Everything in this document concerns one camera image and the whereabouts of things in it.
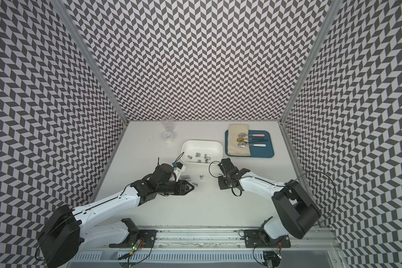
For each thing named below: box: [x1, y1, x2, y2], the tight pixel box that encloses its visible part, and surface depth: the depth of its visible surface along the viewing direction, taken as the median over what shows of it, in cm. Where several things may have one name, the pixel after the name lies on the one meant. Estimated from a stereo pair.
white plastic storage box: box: [180, 139, 224, 165], surface depth 101 cm
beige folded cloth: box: [227, 123, 251, 157], surface depth 110 cm
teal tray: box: [225, 129, 275, 159], surface depth 107 cm
